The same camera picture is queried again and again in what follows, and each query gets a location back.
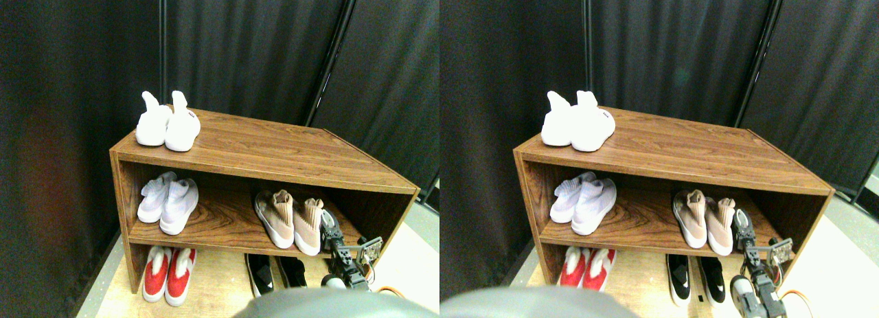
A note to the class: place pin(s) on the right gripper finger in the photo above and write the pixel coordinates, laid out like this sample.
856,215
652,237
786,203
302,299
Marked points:
742,223
331,223

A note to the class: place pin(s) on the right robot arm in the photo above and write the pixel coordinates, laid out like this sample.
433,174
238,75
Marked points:
759,290
350,277

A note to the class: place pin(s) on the brown shoe rack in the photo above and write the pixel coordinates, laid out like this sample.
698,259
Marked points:
275,150
687,150

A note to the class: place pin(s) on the curtain stand pole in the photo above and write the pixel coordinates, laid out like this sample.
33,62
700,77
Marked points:
588,40
332,57
862,184
759,57
430,191

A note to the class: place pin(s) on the pale lilac shoe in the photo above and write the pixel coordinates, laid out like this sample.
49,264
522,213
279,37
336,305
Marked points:
151,202
178,209
564,202
592,209

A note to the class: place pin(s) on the red shoe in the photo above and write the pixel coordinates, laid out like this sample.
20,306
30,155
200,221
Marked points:
573,271
599,271
156,280
180,280

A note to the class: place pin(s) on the white shoe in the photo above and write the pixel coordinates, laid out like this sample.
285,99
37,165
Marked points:
151,126
556,126
592,129
182,129

